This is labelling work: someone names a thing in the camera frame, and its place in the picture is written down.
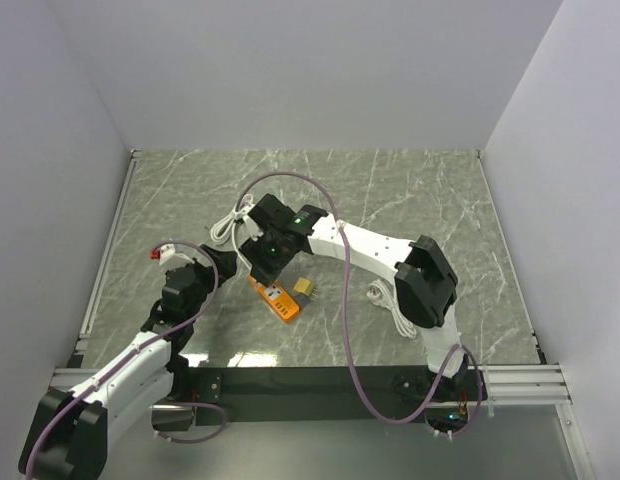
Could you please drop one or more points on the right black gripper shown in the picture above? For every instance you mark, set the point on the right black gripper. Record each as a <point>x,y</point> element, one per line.
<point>252,251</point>

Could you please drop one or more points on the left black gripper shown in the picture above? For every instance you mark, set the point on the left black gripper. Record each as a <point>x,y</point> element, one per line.
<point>225,261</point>

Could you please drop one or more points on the grey plug adapter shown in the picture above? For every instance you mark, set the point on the grey plug adapter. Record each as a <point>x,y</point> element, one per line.
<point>303,300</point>

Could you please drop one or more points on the orange power strip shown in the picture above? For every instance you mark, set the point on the orange power strip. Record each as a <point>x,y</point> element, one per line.
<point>278,299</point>

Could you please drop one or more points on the black cube power adapter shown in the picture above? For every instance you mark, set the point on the black cube power adapter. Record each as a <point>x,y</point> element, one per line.
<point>266,273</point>

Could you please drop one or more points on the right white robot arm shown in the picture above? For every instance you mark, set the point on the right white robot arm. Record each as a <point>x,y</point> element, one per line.
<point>423,280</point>

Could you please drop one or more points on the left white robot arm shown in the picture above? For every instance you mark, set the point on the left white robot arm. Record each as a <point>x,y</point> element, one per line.
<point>73,431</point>

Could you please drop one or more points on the yellow plug adapter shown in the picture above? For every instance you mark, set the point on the yellow plug adapter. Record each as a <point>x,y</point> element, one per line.
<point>304,286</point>

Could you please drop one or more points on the black base bar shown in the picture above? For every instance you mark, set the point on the black base bar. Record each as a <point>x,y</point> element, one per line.
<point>258,394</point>

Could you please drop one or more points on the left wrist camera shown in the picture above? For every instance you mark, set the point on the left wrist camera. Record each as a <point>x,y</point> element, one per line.
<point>171,256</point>

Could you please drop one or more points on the aluminium frame rail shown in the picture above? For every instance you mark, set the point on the aluminium frame rail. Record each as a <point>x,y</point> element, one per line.
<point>76,357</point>

